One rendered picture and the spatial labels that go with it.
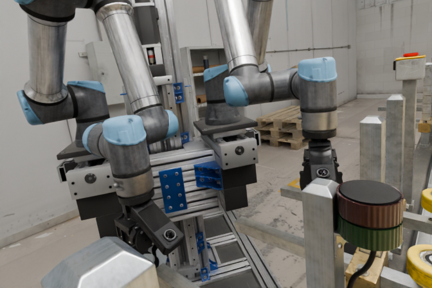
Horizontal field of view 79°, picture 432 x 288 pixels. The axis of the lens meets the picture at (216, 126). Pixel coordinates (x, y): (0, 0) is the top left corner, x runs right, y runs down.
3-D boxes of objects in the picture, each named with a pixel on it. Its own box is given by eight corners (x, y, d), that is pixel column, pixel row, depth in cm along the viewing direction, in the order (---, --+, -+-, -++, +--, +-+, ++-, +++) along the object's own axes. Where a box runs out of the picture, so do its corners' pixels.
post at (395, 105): (383, 262, 75) (386, 96, 65) (386, 255, 77) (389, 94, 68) (398, 267, 73) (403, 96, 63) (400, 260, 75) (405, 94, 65)
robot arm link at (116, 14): (111, -18, 76) (166, 141, 75) (71, -24, 69) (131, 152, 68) (126, -46, 68) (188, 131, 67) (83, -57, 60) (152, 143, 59)
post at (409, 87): (396, 207, 92) (400, 80, 83) (398, 202, 96) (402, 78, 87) (412, 211, 89) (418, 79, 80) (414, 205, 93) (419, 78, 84)
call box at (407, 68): (395, 83, 83) (395, 58, 82) (398, 80, 88) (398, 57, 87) (422, 81, 79) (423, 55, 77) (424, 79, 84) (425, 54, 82)
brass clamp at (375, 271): (342, 292, 50) (341, 270, 49) (360, 252, 59) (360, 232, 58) (379, 309, 46) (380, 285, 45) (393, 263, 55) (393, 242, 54)
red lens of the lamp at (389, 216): (328, 216, 27) (328, 197, 27) (346, 193, 32) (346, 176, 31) (397, 235, 23) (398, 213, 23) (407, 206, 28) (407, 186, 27)
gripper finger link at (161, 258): (155, 265, 62) (149, 230, 60) (171, 276, 58) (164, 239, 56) (144, 272, 60) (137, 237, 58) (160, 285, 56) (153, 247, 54)
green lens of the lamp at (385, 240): (329, 237, 28) (328, 218, 27) (346, 211, 32) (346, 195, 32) (396, 260, 24) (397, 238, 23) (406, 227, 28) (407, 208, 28)
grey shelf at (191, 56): (182, 171, 347) (164, 51, 316) (229, 152, 406) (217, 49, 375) (204, 179, 315) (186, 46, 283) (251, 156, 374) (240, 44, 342)
